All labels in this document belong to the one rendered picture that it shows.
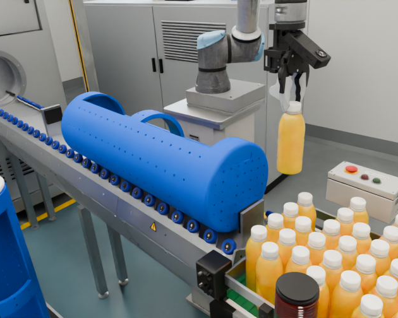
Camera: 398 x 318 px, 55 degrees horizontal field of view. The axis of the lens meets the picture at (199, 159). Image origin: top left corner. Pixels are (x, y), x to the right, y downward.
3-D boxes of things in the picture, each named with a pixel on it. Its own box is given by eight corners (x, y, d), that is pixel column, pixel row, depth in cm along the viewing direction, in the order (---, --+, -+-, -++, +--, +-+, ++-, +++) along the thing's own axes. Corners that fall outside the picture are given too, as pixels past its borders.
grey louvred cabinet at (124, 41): (136, 124, 473) (117, -3, 409) (295, 171, 344) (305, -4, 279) (100, 139, 437) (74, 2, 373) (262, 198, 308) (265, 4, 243)
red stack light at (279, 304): (290, 287, 63) (291, 269, 61) (325, 308, 59) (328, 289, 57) (266, 310, 59) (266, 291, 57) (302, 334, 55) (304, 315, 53)
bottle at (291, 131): (296, 177, 101) (301, 114, 94) (272, 171, 105) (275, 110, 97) (305, 167, 107) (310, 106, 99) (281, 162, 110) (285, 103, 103)
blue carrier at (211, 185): (119, 146, 186) (117, 88, 176) (265, 215, 128) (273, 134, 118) (63, 159, 168) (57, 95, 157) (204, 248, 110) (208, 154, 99)
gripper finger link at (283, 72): (287, 92, 97) (292, 57, 94) (292, 93, 96) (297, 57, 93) (273, 93, 94) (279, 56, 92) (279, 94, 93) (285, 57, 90)
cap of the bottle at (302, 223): (305, 232, 97) (306, 226, 96) (292, 226, 100) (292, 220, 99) (313, 225, 99) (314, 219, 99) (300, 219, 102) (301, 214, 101)
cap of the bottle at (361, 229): (352, 226, 98) (354, 221, 97) (369, 229, 96) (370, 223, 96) (352, 235, 95) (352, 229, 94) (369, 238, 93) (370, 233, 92)
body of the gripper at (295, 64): (283, 69, 102) (284, 20, 97) (309, 72, 96) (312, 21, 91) (262, 73, 98) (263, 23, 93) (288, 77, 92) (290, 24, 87)
